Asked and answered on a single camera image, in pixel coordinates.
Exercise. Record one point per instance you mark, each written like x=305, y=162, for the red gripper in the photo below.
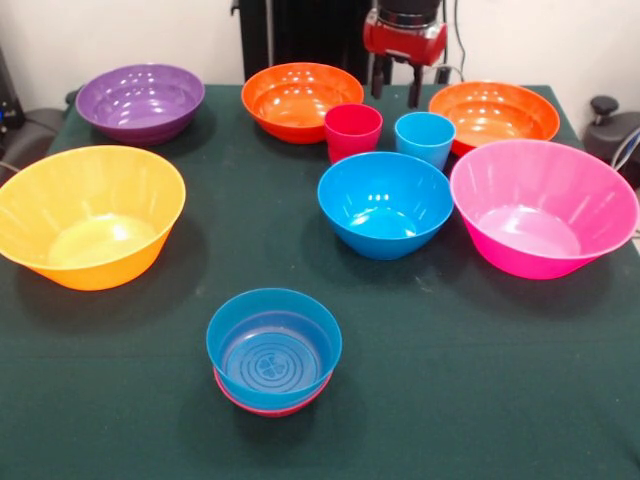
x=405, y=42

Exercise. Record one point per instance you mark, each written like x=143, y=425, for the blue plastic cup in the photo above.
x=425, y=137

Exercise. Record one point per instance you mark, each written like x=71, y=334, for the red plastic cup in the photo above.
x=350, y=140

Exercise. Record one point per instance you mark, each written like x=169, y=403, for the opaque blue plastic bowl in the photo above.
x=385, y=200

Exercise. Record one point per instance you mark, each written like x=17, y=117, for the orange plastic bowl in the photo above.
x=275, y=122
x=500, y=115

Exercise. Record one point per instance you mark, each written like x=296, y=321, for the small translucent blue bowl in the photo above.
x=240, y=320

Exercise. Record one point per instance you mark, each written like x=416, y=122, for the small red plastic bowl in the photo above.
x=272, y=410

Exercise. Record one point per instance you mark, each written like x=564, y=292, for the black power adapter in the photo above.
x=442, y=74

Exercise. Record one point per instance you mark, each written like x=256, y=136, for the large pink plastic bowl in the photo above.
x=540, y=200

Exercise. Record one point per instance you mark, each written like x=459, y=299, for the black round equipment with knob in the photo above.
x=607, y=135

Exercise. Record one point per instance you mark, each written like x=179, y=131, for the purple plastic bowl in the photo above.
x=165, y=127

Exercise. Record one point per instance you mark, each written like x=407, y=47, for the large yellow-orange plastic bowl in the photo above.
x=90, y=200

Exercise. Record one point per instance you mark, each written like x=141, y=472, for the dark green tablecloth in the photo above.
x=500, y=400

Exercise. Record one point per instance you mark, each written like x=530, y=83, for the black equipment box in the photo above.
x=7, y=110

